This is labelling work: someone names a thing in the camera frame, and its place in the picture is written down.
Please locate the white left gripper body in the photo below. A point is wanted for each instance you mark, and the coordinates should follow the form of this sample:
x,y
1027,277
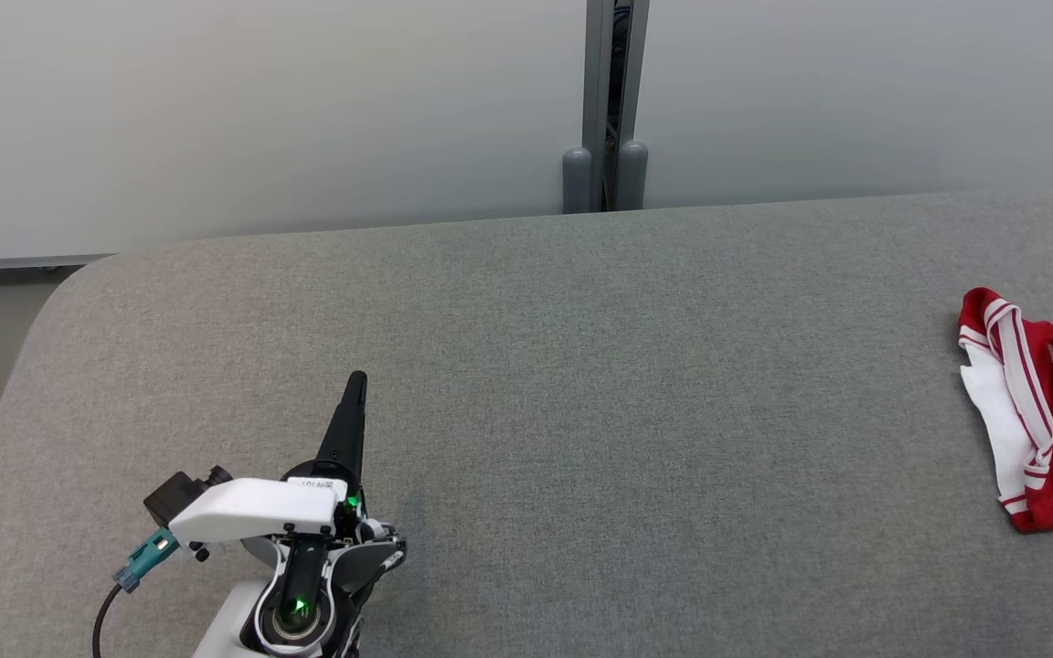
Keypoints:
x,y
252,512

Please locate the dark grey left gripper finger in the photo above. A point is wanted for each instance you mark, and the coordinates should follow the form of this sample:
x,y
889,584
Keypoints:
x,y
348,439

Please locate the red number 23 basketball jersey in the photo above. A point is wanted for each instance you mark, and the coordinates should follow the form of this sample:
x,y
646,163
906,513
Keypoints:
x,y
1002,429

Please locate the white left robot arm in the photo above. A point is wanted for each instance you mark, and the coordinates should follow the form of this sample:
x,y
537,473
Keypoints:
x,y
298,603

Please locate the grey cylindrical partition foot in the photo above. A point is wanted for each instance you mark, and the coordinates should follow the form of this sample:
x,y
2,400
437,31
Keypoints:
x,y
576,183
632,178

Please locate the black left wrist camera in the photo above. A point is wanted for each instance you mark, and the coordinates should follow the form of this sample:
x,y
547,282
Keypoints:
x,y
175,493

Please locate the grey partition base rail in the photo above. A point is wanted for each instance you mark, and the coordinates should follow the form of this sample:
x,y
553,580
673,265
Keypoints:
x,y
33,262

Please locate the grey partition joint post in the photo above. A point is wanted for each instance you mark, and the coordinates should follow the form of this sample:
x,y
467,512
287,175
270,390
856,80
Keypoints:
x,y
597,91

